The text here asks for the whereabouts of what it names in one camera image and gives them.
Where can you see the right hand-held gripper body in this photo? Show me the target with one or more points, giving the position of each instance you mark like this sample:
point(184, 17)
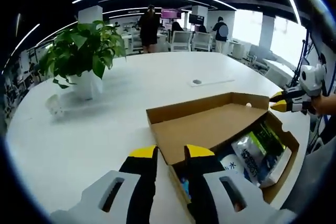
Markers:
point(313, 79)

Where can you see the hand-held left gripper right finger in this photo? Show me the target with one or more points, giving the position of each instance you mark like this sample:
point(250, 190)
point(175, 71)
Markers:
point(207, 195)

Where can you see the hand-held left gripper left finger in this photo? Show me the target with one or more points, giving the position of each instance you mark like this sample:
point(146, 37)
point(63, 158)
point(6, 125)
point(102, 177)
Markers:
point(131, 195)

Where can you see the blue wet wipes soft pack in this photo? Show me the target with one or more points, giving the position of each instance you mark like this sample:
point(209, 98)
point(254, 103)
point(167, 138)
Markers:
point(231, 163)

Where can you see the brown cardboard shoe box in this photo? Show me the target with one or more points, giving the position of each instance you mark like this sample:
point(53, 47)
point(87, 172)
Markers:
point(199, 127)

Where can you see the white printed packet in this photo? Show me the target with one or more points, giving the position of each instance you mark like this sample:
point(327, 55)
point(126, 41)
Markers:
point(257, 150)

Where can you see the grey mesh office chair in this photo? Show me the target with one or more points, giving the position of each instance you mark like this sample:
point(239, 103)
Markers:
point(320, 176)

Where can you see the white office chair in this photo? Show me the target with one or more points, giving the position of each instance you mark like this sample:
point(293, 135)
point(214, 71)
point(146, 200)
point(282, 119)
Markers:
point(181, 41)
point(202, 41)

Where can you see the dark monitor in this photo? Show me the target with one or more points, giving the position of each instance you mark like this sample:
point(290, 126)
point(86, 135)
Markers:
point(197, 18)

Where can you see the purple screen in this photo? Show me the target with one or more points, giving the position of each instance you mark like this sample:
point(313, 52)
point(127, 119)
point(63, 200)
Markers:
point(170, 14)

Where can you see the green potted plant white pot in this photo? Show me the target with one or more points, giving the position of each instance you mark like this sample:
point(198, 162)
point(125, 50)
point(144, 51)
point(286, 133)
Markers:
point(84, 45)

